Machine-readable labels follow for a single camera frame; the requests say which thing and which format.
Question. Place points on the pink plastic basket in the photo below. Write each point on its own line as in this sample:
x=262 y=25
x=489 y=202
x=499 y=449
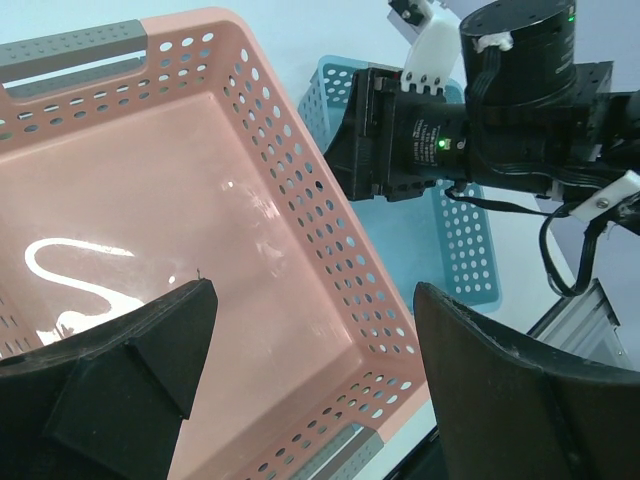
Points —
x=197 y=166

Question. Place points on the blue plastic basket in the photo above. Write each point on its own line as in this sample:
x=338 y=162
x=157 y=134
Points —
x=427 y=239
x=72 y=78

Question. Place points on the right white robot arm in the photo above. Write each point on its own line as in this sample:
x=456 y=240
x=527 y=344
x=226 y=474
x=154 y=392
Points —
x=495 y=99

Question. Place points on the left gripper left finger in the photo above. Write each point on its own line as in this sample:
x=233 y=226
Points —
x=108 y=403

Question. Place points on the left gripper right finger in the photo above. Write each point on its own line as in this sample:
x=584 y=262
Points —
x=508 y=406

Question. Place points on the aluminium frame rail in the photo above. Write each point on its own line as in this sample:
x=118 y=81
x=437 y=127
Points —
x=584 y=326

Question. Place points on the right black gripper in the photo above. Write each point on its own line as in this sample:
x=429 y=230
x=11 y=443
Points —
x=393 y=143

